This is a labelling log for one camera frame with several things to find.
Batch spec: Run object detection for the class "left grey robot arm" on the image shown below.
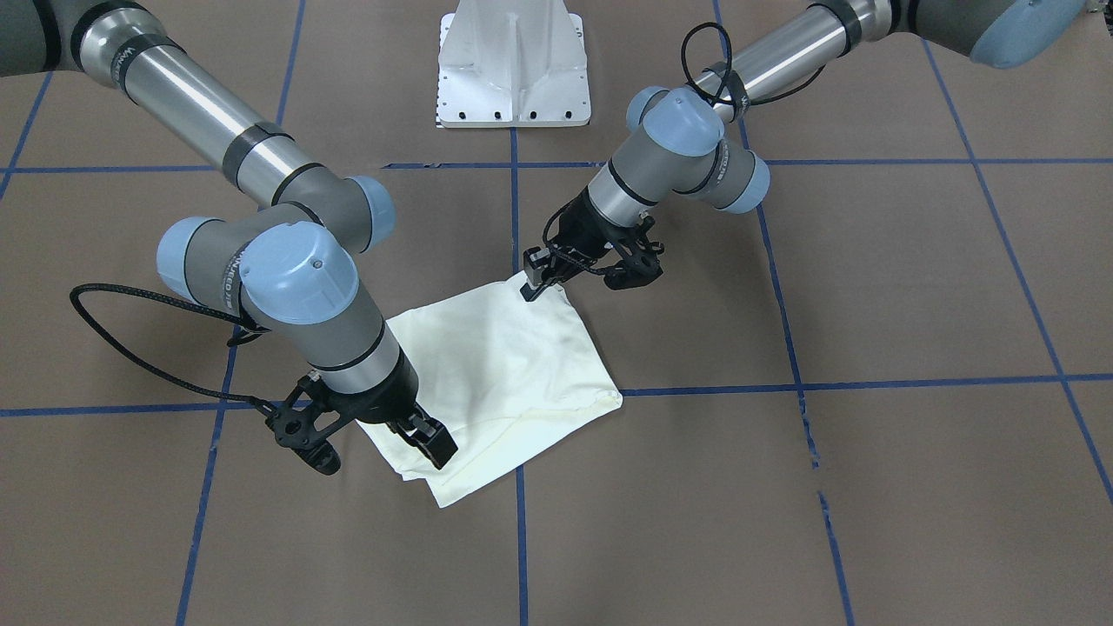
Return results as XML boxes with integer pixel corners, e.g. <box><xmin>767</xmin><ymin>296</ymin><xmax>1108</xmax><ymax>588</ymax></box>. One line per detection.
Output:
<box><xmin>520</xmin><ymin>1</ymin><xmax>1084</xmax><ymax>302</ymax></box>

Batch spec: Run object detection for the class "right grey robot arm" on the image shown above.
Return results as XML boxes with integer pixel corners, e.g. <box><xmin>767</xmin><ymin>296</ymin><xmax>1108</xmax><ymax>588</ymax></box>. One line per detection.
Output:
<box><xmin>3</xmin><ymin>1</ymin><xmax>457</xmax><ymax>475</ymax></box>

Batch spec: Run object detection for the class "cream long-sleeve cat shirt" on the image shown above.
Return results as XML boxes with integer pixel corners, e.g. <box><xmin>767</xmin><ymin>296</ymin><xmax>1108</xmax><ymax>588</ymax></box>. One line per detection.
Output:
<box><xmin>364</xmin><ymin>273</ymin><xmax>623</xmax><ymax>508</ymax></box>

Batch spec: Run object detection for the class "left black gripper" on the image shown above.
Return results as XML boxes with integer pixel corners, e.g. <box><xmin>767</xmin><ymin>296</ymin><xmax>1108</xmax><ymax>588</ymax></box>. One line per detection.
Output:
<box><xmin>520</xmin><ymin>193</ymin><xmax>663</xmax><ymax>303</ymax></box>

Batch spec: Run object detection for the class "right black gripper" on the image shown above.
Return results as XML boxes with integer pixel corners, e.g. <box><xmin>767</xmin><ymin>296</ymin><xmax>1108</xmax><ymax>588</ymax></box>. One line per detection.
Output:
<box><xmin>263</xmin><ymin>354</ymin><xmax>459</xmax><ymax>476</ymax></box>

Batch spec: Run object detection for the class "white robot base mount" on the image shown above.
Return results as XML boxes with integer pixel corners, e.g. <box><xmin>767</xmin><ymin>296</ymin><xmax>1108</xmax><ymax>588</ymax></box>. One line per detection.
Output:
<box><xmin>435</xmin><ymin>1</ymin><xmax>592</xmax><ymax>130</ymax></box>

